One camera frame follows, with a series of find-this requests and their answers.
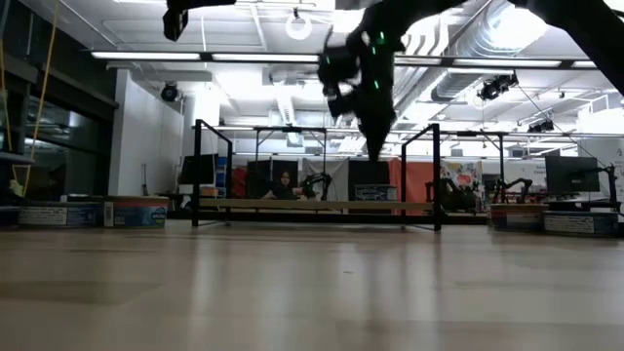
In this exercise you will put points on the long ceiling light strip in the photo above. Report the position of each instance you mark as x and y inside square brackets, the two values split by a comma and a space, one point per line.
[146, 55]

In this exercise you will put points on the black partition panel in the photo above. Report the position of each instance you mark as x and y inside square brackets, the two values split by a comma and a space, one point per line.
[368, 171]
[265, 168]

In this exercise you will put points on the silver-lid can blue label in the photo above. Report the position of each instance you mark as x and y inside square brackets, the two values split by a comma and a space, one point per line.
[61, 215]
[580, 224]

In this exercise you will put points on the black aluminium table frame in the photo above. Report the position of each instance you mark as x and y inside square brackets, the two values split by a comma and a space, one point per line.
[468, 219]

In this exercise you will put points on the black computer monitor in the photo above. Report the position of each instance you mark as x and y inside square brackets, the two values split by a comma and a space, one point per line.
[207, 169]
[571, 174]

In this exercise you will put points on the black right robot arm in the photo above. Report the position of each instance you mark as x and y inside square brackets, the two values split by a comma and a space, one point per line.
[585, 34]

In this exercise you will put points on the person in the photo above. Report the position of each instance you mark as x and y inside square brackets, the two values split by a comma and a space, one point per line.
[284, 187]

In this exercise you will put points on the colourful poster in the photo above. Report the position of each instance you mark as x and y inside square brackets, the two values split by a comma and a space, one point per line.
[460, 173]

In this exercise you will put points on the pale yellow hanging tag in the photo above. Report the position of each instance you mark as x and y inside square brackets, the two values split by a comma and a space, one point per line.
[16, 187]

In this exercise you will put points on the black background table frame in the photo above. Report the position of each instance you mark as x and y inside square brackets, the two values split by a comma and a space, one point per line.
[292, 129]
[501, 161]

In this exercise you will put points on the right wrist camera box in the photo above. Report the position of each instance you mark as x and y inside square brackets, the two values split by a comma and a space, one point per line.
[341, 105]

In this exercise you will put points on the black round spotlight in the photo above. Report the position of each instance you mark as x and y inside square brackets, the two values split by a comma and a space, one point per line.
[169, 92]

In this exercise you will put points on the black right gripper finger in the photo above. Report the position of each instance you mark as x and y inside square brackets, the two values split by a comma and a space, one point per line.
[376, 136]

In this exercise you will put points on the black ceiling camera cluster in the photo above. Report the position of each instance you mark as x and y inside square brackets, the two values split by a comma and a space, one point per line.
[497, 87]
[541, 127]

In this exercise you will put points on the white hanging cloth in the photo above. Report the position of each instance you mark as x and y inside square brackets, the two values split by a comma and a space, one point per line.
[336, 170]

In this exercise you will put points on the silver-lid seafood can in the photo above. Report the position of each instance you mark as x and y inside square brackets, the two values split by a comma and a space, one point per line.
[375, 192]

